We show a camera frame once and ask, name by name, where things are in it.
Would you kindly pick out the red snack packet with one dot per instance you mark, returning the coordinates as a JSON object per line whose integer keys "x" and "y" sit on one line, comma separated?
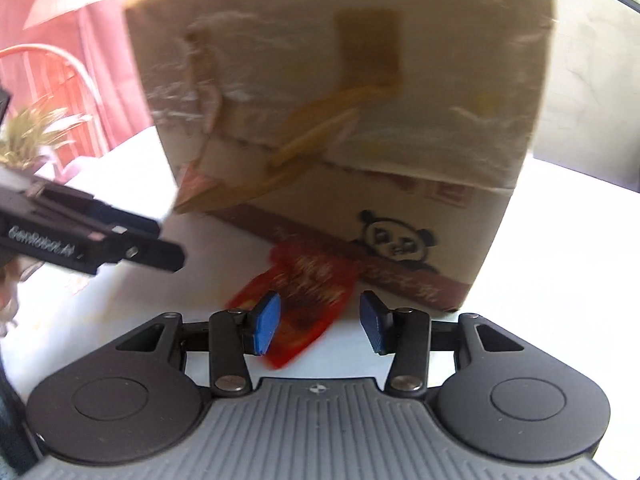
{"x": 305, "y": 280}

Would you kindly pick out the clear plastic liner bag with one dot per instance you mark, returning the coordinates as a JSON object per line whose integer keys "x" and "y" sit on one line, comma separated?
{"x": 400, "y": 85}

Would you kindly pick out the brown cardboard box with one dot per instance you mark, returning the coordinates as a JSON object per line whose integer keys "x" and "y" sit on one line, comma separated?
{"x": 350, "y": 110}

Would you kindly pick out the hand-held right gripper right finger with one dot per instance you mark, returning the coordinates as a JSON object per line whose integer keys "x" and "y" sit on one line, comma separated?
{"x": 375, "y": 322}

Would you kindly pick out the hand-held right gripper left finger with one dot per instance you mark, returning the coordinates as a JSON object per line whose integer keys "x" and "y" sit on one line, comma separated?
{"x": 265, "y": 322}

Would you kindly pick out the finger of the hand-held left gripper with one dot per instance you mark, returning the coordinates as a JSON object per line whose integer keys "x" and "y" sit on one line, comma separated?
{"x": 127, "y": 217}
{"x": 150, "y": 255}

